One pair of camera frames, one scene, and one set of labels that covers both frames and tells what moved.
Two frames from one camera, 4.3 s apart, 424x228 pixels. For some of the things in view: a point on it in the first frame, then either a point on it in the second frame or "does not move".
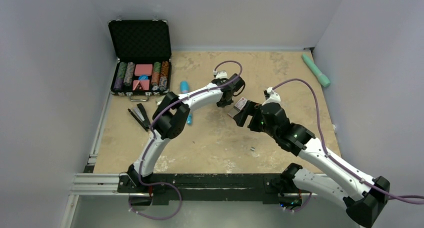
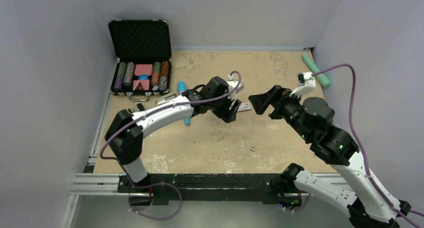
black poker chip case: [143, 66] does not move
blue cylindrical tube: [184, 87] does not move
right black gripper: [252, 108] -> [276, 96]
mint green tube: [323, 78] does not move
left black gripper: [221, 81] -> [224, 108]
